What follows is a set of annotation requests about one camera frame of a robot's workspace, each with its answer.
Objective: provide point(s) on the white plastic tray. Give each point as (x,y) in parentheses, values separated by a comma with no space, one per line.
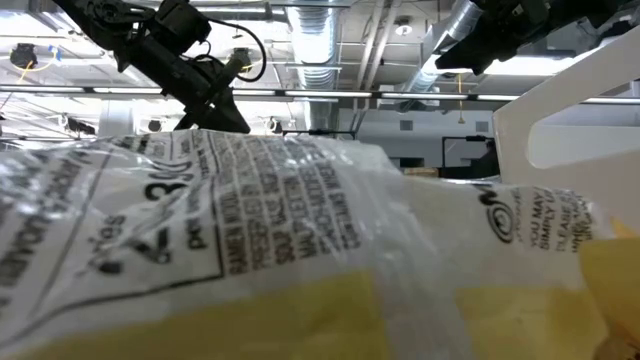
(575,87)

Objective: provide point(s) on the person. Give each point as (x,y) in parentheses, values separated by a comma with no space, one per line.
(487,162)

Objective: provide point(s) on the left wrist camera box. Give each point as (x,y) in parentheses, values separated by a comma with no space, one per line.
(182,22)

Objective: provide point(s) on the white column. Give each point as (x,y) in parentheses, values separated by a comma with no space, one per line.
(116,120)

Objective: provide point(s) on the long ceiling light strip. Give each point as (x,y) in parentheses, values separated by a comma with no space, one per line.
(325,94)

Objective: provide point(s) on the ribbed silver ceiling duct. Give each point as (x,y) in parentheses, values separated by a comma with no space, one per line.
(314,45)

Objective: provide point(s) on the yellow white ramen packet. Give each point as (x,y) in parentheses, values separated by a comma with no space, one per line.
(250,225)

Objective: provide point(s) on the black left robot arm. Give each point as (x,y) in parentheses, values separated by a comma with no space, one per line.
(100,20)

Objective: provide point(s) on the tan cardboard box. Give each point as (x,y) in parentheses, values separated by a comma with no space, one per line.
(421,172)

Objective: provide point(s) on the round ceiling fixture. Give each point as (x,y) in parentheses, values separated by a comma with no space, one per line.
(403,28)

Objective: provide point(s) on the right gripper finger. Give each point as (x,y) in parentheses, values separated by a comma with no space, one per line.
(475,55)

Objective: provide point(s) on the smooth silver ceiling duct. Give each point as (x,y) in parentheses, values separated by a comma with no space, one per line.
(425,85)

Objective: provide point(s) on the grey ceiling pipe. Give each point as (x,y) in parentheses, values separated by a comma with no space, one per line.
(372,45)

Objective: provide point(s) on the black door frame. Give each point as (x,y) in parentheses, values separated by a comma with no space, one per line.
(443,155)

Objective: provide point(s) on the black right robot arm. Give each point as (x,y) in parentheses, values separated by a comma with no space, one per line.
(600,7)

